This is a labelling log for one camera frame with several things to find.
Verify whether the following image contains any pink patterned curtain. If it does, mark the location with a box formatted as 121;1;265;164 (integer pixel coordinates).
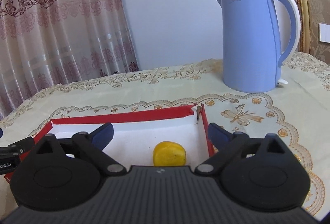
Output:
1;0;138;117

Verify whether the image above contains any blue electric kettle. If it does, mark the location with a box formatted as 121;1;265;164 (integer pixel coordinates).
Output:
217;0;301;93

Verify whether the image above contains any large yellow pepper piece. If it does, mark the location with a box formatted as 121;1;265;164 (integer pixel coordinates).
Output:
153;141;187;167

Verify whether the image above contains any red shallow tray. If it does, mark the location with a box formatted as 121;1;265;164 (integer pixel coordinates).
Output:
3;103;216;184

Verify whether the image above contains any cream embroidered tablecloth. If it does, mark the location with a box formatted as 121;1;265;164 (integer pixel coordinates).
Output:
1;53;329;219

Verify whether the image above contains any white wall switch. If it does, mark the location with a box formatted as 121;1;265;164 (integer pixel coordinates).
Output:
319;23;330;43

